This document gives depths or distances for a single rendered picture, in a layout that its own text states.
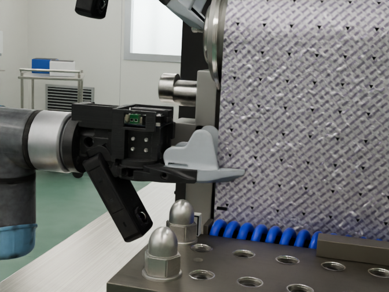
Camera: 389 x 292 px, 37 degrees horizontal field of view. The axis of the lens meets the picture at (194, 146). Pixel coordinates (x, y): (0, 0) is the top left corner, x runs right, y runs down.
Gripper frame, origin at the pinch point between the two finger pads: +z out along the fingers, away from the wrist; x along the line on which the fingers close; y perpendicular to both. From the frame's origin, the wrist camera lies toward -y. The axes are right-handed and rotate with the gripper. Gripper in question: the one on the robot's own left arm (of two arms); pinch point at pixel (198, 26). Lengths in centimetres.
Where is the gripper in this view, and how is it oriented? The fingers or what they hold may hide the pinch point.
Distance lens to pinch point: 74.6
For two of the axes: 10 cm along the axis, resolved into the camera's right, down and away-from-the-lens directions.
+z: 7.1, 7.0, -0.8
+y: 6.6, -7.0, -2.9
